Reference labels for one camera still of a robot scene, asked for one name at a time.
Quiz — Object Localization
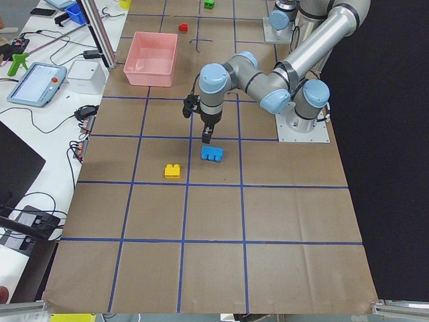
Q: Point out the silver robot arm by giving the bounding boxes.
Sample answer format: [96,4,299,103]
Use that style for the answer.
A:
[269,0,298,31]
[182,1,371,144]

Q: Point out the blue toy block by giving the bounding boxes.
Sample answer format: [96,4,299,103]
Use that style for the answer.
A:
[200,146,224,162]

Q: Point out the red toy block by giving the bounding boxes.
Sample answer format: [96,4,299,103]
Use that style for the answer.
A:
[178,23,188,33]

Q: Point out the green handled reacher grabber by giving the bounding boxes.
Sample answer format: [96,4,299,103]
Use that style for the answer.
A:
[7,25,86,76]

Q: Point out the blue plastic bin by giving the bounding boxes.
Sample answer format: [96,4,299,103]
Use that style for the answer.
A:
[65,3,86,25]

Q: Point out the teach pendant tablet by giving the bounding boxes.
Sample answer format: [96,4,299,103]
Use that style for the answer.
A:
[7,62,67,107]

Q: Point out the black phone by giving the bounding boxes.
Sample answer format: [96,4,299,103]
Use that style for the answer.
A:
[30,7,56,17]

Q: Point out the white square box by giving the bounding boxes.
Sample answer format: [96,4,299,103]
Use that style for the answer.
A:
[66,60,106,95]

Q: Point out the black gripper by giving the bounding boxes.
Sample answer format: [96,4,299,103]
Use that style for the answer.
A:
[200,111,222,144]

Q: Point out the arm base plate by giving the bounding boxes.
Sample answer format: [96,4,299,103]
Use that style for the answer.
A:
[262,17,294,44]
[275,101,330,144]

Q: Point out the green toy block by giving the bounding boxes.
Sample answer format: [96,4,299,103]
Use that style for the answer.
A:
[203,0,215,9]

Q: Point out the yellow toy block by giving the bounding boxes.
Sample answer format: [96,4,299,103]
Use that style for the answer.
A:
[164,164,181,179]

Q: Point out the aluminium frame post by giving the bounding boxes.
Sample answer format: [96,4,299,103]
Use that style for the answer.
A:
[76,0,117,70]

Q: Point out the brown paper table cover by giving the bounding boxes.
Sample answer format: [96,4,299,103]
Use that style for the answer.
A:
[44,1,377,314]

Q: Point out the black power adapter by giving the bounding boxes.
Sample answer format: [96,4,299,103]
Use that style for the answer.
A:
[82,50,101,60]

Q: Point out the pink plastic box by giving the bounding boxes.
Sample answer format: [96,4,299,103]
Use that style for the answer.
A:
[123,32,178,87]

